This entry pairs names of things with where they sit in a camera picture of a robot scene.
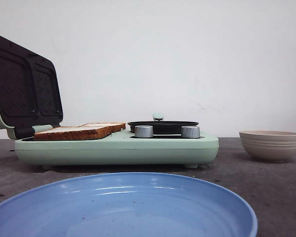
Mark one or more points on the left silver control knob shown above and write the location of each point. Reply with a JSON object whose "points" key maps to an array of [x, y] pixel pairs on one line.
{"points": [[143, 131]]}

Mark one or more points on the mint green hinged lid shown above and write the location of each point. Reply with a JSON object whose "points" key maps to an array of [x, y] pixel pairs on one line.
{"points": [[29, 92]]}

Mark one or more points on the blue round plate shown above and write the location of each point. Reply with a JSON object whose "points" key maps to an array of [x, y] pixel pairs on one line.
{"points": [[128, 205]]}

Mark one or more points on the mint green breakfast maker base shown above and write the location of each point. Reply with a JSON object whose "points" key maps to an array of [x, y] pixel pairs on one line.
{"points": [[120, 148]]}

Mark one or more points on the beige ribbed bowl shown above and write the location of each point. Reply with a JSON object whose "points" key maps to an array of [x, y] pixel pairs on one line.
{"points": [[273, 146]]}

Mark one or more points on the black round frying pan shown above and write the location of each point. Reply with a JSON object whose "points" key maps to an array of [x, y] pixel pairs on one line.
{"points": [[161, 126]]}

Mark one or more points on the right silver control knob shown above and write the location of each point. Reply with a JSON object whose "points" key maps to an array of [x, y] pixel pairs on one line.
{"points": [[190, 132]]}

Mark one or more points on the silver control knob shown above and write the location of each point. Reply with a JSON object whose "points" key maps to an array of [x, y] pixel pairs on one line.
{"points": [[190, 132], [143, 131]]}

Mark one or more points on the white bread slice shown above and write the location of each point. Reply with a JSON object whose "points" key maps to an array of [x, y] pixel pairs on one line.
{"points": [[73, 133], [113, 126]]}

